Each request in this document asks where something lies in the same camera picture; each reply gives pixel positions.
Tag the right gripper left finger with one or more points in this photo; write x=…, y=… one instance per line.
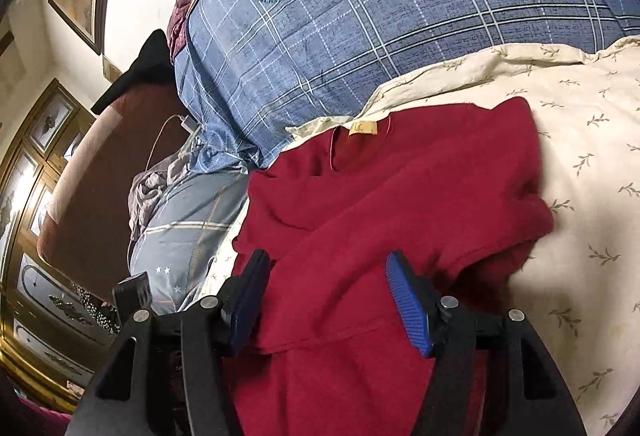
x=163, y=373

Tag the cream leaf-print cloth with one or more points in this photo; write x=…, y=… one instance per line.
x=579, y=285

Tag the ornate wooden wardrobe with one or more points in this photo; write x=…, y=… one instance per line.
x=50, y=345

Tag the black garment on headboard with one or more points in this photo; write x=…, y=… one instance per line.
x=152, y=66

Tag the grey crumpled garment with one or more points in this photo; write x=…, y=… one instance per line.
x=149, y=187

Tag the maroon patterned cloth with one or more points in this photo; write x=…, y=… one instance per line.
x=176, y=28

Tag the brown headboard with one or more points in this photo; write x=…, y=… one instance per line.
x=85, y=234

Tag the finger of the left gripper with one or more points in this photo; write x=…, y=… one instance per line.
x=132, y=294

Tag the grey striped bed sheet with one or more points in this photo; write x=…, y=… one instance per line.
x=186, y=246

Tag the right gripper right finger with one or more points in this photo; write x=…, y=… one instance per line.
x=492, y=374

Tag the white charger with cable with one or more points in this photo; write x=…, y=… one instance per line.
x=187, y=123

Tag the blue plaid pillow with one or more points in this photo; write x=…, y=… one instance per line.
x=250, y=70

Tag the red sweater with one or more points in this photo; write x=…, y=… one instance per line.
x=454, y=187

